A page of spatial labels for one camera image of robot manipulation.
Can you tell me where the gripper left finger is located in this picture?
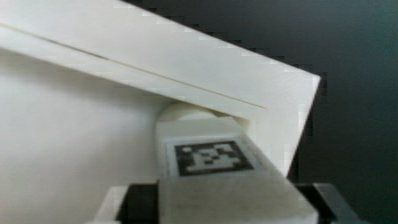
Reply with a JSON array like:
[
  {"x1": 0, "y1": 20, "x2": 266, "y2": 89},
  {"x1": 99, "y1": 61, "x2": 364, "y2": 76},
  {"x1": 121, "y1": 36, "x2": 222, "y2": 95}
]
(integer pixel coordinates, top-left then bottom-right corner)
[{"x1": 87, "y1": 183, "x2": 160, "y2": 224}]

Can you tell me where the white leg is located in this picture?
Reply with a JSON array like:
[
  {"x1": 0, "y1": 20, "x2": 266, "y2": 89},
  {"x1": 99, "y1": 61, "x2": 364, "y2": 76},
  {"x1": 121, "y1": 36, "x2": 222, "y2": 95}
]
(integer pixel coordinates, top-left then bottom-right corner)
[{"x1": 154, "y1": 103, "x2": 318, "y2": 224}]

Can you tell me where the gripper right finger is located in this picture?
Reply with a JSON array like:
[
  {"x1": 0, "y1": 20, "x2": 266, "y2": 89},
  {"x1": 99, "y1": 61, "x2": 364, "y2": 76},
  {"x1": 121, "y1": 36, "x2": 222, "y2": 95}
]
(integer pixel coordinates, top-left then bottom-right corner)
[{"x1": 295, "y1": 183, "x2": 371, "y2": 224}]

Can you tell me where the white square tabletop part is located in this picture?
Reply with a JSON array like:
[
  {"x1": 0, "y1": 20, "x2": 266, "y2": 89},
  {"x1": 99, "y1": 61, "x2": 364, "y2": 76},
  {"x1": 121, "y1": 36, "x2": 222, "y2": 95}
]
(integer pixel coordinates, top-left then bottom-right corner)
[{"x1": 0, "y1": 0, "x2": 320, "y2": 224}]

